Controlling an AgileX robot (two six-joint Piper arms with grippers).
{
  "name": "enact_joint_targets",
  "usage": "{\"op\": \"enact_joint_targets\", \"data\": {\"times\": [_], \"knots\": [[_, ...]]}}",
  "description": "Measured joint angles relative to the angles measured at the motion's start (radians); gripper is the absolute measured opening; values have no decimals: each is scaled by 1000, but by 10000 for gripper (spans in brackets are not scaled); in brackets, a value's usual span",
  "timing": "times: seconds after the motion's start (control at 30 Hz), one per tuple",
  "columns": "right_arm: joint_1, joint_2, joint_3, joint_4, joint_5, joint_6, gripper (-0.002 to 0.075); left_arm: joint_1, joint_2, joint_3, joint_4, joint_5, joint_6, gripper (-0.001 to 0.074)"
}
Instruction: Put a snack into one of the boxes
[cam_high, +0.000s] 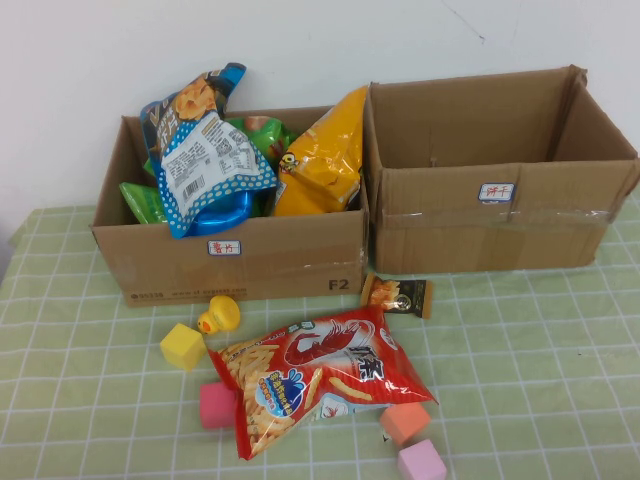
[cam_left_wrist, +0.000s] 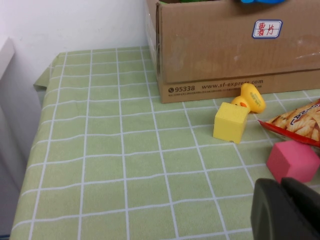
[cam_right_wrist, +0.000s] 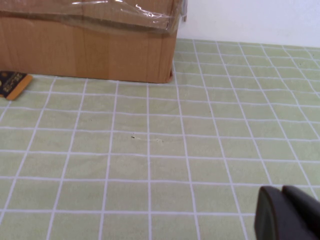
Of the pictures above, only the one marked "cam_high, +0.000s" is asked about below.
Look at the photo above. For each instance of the white label with red writing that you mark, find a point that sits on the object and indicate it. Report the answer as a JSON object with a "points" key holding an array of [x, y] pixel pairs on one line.
{"points": [[497, 192], [224, 248]]}

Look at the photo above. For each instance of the cardboard box with F2 print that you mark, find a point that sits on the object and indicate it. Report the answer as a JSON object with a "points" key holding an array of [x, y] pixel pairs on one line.
{"points": [[250, 272]]}

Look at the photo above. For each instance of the light pink foam cube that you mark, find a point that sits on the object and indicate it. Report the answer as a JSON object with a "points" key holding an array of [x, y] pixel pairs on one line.
{"points": [[422, 460]]}

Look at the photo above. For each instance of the green chip bag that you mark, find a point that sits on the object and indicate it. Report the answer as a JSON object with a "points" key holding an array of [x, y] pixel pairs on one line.
{"points": [[145, 202], [265, 131]]}

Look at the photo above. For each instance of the magenta foam cube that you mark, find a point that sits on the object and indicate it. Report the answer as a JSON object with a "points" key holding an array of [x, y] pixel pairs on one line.
{"points": [[215, 406]]}

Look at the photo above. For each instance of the blue polka dot chip bag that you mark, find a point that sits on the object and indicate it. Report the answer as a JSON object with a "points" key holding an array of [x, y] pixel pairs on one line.
{"points": [[200, 165]]}

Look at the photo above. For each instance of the small brown snack packet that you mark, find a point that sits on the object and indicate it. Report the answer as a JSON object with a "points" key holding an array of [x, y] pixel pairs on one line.
{"points": [[395, 295]]}

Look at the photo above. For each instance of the red shrimp stick bag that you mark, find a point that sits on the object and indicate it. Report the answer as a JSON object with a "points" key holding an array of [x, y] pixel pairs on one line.
{"points": [[325, 360]]}

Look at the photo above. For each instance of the yellow chip bag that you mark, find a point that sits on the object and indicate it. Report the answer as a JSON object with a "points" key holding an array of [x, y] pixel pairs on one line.
{"points": [[320, 170]]}

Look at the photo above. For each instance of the yellow rubber duck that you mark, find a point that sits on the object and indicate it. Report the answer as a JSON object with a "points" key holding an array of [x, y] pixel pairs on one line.
{"points": [[225, 312]]}

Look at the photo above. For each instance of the yellow foam cube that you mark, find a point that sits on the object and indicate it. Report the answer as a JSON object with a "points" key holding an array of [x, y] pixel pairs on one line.
{"points": [[182, 347]]}

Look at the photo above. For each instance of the cardboard box without print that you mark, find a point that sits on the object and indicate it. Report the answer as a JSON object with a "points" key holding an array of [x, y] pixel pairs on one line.
{"points": [[450, 240]]}

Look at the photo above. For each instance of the orange foam cube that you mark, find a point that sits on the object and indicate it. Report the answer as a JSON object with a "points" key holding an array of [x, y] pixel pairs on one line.
{"points": [[405, 422]]}

